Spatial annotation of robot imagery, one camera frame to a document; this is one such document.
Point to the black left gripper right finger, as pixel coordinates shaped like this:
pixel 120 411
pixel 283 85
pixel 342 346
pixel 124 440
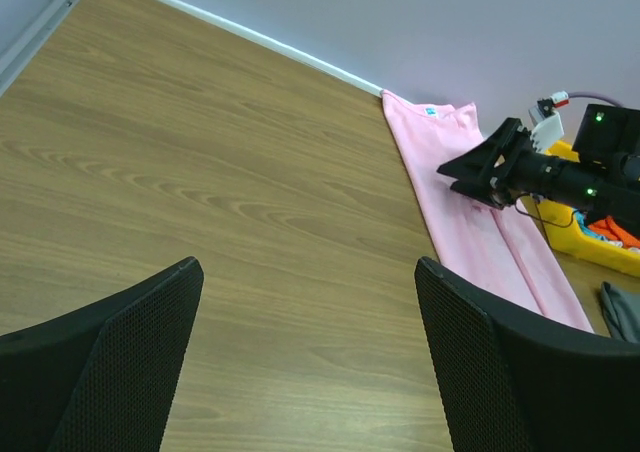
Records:
pixel 512 380

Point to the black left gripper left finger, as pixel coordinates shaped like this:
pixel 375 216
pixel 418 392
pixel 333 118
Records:
pixel 102 377

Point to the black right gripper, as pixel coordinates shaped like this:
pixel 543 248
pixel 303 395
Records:
pixel 509 160

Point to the pink t-shirt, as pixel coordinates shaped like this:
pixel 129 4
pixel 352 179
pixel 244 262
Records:
pixel 500 251

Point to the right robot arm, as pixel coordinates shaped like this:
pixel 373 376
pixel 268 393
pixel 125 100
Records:
pixel 607 142

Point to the yellow plastic bin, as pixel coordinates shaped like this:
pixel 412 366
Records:
pixel 564 235

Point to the blue t-shirt in bin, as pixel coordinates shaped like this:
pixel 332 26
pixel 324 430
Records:
pixel 582 222

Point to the orange t-shirt in bin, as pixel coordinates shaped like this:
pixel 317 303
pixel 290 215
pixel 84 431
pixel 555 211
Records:
pixel 609 229

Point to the folded dark grey t-shirt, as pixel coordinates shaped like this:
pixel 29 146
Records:
pixel 621 313

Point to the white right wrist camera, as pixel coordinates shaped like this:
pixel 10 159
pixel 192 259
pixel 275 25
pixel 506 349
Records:
pixel 547 124

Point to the aluminium table frame rail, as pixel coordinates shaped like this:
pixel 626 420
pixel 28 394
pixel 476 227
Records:
pixel 16 56

